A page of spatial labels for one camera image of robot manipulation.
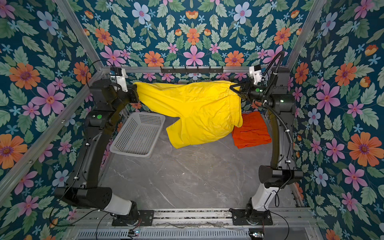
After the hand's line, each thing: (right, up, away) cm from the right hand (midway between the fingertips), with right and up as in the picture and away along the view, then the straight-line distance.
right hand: (232, 86), depth 62 cm
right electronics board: (+14, -68, +9) cm, 70 cm away
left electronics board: (-46, -69, +10) cm, 84 cm away
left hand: (-42, +4, +2) cm, 42 cm away
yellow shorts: (-10, -9, +15) cm, 20 cm away
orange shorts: (+24, -20, +44) cm, 54 cm away
